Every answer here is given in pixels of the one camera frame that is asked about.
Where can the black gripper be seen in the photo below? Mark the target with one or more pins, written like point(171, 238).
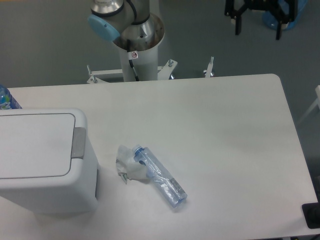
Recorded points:
point(272, 6)

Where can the grey trash can push button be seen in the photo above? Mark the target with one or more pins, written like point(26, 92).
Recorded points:
point(78, 143)

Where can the white trash can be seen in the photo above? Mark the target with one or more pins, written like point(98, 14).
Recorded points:
point(36, 168)

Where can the clear blue plastic bottle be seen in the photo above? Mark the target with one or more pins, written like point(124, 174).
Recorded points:
point(162, 179)

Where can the crumpled clear plastic wrapper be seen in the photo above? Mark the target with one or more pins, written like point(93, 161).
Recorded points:
point(127, 168)

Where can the black device at table edge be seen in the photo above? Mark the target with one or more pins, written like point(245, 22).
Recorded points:
point(311, 212)

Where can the blue labelled water bottle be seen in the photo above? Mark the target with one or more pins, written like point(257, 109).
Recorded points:
point(7, 101)

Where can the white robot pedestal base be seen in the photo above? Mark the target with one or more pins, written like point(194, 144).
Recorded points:
point(136, 66)

